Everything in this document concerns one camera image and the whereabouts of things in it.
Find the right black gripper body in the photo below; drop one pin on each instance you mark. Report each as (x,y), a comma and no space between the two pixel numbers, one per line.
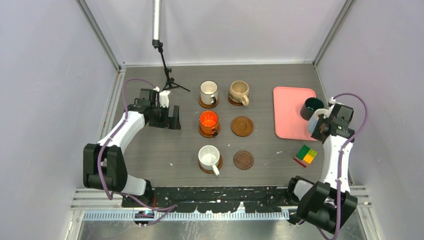
(316,134)

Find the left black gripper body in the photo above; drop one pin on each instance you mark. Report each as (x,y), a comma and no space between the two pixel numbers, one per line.
(160,116)

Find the dark green ceramic mug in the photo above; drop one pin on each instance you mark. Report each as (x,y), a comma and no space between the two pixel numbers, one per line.
(309,107)

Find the orange ceramic mug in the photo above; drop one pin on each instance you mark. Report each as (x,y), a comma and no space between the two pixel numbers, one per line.
(209,121)

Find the white ceramic mug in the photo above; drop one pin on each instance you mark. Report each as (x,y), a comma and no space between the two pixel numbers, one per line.
(209,158)

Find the pink plastic tray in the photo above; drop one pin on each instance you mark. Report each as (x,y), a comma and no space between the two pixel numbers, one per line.
(288,102)

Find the cream ceramic mug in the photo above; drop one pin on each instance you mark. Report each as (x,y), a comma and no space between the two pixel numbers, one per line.
(209,92)

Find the beige ceramic mug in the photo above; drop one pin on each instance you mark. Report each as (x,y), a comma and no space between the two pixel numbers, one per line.
(239,92)

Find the dark walnut wooden coaster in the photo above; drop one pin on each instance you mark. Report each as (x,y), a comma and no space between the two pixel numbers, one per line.
(243,160)

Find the light blue ceramic mug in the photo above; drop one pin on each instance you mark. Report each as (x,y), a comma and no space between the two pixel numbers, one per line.
(312,123)

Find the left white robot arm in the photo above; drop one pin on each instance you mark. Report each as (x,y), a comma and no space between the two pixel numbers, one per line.
(104,166)

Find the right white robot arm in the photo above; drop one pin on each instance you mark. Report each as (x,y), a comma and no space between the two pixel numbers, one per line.
(327,203)

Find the colourful cube block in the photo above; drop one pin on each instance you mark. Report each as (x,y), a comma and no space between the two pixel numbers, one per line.
(305,156)

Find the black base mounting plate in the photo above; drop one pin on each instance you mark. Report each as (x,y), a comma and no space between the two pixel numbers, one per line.
(255,199)

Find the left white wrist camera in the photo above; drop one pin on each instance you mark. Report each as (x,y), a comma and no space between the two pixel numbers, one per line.
(162,98)

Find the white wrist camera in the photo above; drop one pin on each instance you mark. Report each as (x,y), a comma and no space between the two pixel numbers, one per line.
(162,98)
(331,103)

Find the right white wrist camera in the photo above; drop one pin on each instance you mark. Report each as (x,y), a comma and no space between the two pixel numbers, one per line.
(331,103)

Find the aluminium frame rail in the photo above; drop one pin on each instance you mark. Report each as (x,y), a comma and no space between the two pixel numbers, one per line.
(97,207)

